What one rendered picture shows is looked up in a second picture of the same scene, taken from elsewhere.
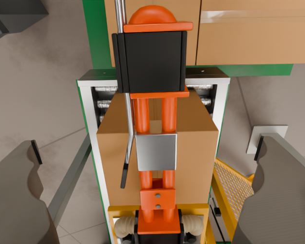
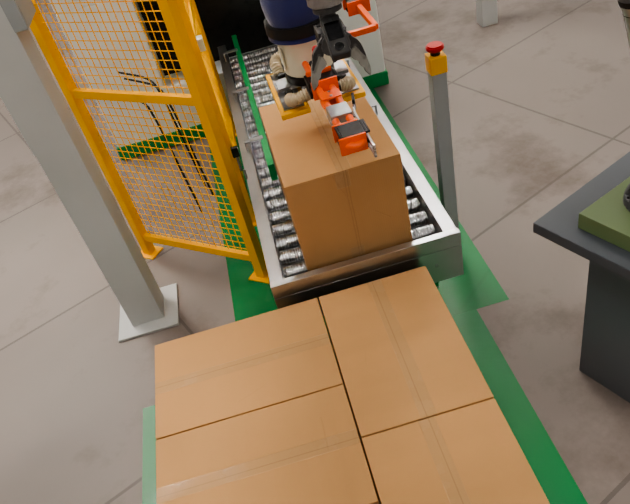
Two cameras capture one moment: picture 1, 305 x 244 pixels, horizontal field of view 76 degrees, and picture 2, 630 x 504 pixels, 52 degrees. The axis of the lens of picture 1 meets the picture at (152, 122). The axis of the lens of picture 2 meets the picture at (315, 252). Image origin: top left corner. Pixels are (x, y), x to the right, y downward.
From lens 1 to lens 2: 1.60 m
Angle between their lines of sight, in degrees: 21
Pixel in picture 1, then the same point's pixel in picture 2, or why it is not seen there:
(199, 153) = (295, 169)
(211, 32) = (309, 330)
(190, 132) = (310, 179)
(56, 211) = (434, 89)
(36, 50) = not seen: hidden behind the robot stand
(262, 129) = (162, 322)
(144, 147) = (345, 109)
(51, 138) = (526, 209)
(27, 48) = not seen: hidden behind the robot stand
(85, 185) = not seen: hidden behind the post
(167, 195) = (325, 97)
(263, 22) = (248, 356)
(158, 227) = (324, 82)
